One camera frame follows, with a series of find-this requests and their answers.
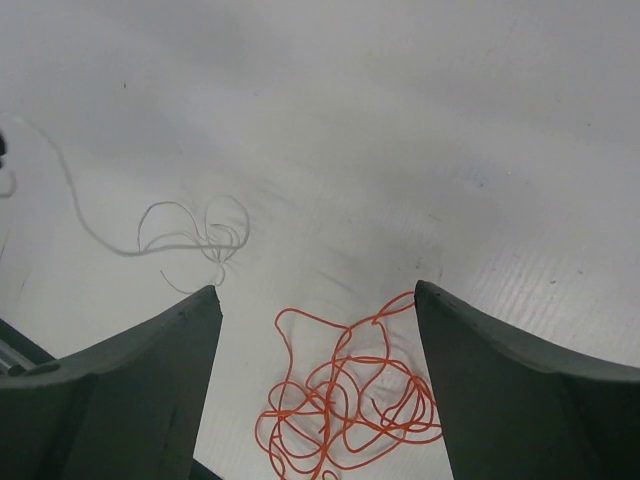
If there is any white thin cable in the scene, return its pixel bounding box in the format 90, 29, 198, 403
0, 113, 251, 294

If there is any orange thin cable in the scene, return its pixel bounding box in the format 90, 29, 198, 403
254, 291, 444, 480

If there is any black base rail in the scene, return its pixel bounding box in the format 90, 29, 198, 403
0, 320, 55, 376

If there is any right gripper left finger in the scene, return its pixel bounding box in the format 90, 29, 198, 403
1, 286, 223, 479

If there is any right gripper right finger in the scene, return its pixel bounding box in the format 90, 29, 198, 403
414, 281, 639, 479

